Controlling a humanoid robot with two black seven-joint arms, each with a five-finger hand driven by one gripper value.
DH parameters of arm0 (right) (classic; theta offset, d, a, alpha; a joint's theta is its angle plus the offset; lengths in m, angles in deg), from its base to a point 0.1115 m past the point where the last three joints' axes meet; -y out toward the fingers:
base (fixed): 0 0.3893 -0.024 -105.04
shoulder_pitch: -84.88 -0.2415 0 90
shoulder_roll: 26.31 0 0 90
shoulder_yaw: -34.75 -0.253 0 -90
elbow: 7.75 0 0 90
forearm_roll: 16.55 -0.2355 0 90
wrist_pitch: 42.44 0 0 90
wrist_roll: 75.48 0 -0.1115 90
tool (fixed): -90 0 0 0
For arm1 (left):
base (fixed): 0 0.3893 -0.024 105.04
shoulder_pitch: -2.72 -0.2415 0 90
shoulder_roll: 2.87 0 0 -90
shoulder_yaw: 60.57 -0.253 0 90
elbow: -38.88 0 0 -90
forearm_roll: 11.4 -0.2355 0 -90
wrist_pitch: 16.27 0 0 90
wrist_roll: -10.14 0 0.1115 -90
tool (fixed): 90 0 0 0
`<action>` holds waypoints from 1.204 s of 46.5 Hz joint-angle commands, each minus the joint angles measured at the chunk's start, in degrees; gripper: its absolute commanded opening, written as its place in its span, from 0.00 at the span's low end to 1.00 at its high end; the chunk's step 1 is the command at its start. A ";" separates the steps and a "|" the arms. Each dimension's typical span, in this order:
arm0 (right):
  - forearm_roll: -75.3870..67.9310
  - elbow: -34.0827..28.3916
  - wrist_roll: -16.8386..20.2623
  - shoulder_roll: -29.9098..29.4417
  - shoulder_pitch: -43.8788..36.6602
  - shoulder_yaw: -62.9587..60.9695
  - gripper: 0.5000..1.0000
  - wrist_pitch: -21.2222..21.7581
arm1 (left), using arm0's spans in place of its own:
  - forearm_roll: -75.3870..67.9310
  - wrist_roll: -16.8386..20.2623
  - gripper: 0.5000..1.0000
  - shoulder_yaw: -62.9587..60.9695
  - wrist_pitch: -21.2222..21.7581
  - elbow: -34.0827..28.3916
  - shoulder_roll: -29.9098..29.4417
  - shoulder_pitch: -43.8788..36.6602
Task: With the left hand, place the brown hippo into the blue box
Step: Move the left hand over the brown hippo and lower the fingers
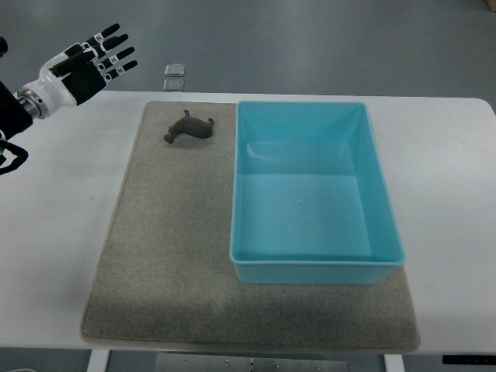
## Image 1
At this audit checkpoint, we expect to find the black table control panel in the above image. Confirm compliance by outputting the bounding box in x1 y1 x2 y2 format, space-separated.
443 354 496 366

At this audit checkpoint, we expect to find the white left table leg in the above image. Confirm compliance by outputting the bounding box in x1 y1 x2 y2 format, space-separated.
86 350 110 372

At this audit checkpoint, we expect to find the grey felt mat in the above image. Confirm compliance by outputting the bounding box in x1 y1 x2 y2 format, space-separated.
81 102 420 353

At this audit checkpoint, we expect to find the grey metal table crossbar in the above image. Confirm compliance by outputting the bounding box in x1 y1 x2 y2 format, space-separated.
154 353 350 372

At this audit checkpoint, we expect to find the white table leg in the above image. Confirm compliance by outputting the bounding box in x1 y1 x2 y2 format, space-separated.
86 350 110 372
384 354 405 372

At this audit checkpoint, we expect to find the blue plastic box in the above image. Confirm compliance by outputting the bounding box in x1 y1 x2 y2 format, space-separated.
229 101 405 284

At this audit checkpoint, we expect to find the lower floor socket plate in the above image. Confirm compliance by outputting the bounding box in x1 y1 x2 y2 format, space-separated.
163 78 184 91

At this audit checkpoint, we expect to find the brown toy hippo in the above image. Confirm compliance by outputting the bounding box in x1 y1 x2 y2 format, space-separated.
164 110 215 144

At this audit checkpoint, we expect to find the white right table leg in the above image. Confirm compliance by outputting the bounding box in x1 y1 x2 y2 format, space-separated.
384 354 405 372

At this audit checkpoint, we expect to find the floor socket plate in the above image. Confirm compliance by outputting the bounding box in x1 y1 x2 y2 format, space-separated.
164 64 186 77
163 78 184 91

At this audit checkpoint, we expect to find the upper floor socket plate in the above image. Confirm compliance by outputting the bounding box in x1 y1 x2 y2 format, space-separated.
164 64 186 77

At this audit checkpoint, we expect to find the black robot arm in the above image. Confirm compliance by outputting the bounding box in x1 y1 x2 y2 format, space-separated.
1 82 49 175

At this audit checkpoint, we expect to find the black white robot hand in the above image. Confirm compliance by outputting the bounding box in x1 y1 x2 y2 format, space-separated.
32 23 137 113

